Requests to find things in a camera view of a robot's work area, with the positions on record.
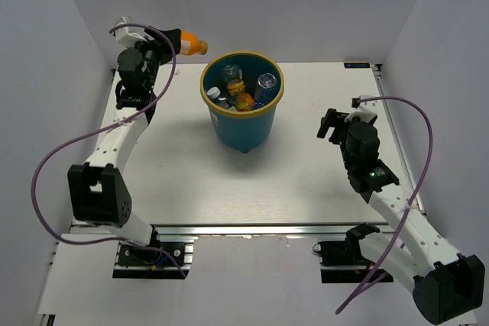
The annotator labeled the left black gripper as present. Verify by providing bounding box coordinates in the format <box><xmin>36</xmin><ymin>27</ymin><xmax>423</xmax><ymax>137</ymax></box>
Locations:
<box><xmin>126</xmin><ymin>27</ymin><xmax>182</xmax><ymax>92</ymax></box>

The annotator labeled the orange juice bottle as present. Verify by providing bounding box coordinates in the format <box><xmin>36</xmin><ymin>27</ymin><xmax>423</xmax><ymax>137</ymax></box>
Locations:
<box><xmin>180</xmin><ymin>31</ymin><xmax>208</xmax><ymax>56</ymax></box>

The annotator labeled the blue label water bottle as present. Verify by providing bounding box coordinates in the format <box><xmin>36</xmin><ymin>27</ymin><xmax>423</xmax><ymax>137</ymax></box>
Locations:
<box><xmin>254</xmin><ymin>73</ymin><xmax>278</xmax><ymax>107</ymax></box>

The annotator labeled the clear bottle with yellow band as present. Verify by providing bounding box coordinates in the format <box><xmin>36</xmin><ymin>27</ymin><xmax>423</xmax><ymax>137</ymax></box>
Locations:
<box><xmin>222</xmin><ymin>64</ymin><xmax>245</xmax><ymax>97</ymax></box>

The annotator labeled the orange plastic bottle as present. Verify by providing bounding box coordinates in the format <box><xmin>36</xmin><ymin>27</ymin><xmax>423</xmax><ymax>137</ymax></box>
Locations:
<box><xmin>236</xmin><ymin>92</ymin><xmax>254</xmax><ymax>111</ymax></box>

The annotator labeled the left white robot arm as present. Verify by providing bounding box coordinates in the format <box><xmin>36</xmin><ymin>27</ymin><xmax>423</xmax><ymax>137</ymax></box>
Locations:
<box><xmin>67</xmin><ymin>24</ymin><xmax>183</xmax><ymax>264</ymax></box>

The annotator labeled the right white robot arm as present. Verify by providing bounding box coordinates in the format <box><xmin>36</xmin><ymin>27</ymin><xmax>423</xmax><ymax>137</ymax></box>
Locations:
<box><xmin>317</xmin><ymin>108</ymin><xmax>485</xmax><ymax>324</ymax></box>

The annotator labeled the teal bin with yellow rim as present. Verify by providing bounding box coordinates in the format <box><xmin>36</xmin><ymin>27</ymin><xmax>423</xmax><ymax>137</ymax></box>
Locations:
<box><xmin>199</xmin><ymin>51</ymin><xmax>285</xmax><ymax>153</ymax></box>

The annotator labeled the right blue table sticker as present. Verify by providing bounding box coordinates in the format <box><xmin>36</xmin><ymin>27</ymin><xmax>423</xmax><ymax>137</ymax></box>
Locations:
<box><xmin>343</xmin><ymin>62</ymin><xmax>371</xmax><ymax>69</ymax></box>

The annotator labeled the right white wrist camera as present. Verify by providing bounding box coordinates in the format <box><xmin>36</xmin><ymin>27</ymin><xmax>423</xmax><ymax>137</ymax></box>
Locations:
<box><xmin>345</xmin><ymin>95</ymin><xmax>377</xmax><ymax>124</ymax></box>

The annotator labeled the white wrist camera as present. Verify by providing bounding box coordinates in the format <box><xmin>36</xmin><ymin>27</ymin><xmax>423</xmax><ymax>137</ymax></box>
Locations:
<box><xmin>345</xmin><ymin>95</ymin><xmax>377</xmax><ymax>124</ymax></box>
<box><xmin>109</xmin><ymin>16</ymin><xmax>147</xmax><ymax>48</ymax></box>

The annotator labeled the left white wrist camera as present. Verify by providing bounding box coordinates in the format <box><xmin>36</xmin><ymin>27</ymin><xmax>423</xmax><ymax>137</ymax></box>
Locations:
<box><xmin>109</xmin><ymin>16</ymin><xmax>147</xmax><ymax>48</ymax></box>

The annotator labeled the aluminium table front rail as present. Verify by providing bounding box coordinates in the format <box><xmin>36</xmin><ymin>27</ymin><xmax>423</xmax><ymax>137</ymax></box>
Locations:
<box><xmin>154</xmin><ymin>223</ymin><xmax>360</xmax><ymax>237</ymax></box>

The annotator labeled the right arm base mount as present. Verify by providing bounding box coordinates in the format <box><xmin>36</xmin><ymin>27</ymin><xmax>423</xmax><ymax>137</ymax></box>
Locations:
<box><xmin>313</xmin><ymin>223</ymin><xmax>380</xmax><ymax>284</ymax></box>

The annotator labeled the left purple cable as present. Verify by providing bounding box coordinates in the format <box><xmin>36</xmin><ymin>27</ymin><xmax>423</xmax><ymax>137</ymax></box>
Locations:
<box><xmin>30</xmin><ymin>24</ymin><xmax>188</xmax><ymax>279</ymax></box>

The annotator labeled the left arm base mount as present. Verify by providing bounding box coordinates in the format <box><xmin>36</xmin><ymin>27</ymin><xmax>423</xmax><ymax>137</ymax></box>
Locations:
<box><xmin>112</xmin><ymin>235</ymin><xmax>196</xmax><ymax>280</ymax></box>

